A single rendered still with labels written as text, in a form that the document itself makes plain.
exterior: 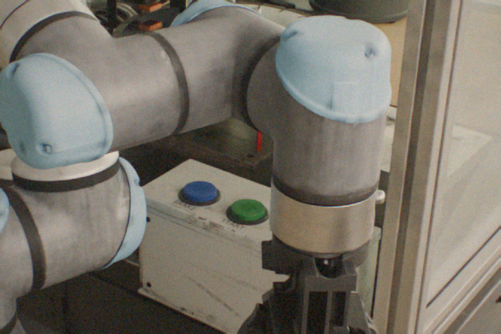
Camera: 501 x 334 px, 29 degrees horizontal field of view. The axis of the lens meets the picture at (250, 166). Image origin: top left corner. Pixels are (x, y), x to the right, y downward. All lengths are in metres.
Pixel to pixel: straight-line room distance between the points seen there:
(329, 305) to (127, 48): 0.22
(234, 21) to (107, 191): 0.39
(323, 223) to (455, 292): 0.59
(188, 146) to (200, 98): 0.75
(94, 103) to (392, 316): 0.58
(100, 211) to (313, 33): 0.47
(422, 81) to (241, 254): 0.30
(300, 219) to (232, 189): 0.53
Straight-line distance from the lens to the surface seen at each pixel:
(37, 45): 0.67
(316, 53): 0.62
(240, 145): 1.41
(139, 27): 1.56
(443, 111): 0.99
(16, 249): 1.03
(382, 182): 1.26
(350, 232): 0.68
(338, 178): 0.65
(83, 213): 1.05
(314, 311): 0.72
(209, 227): 1.13
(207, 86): 0.68
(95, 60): 0.65
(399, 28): 2.18
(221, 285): 1.17
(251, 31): 0.70
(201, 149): 1.40
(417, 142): 1.01
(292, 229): 0.68
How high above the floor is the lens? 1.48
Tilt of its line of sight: 28 degrees down
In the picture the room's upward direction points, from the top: 2 degrees clockwise
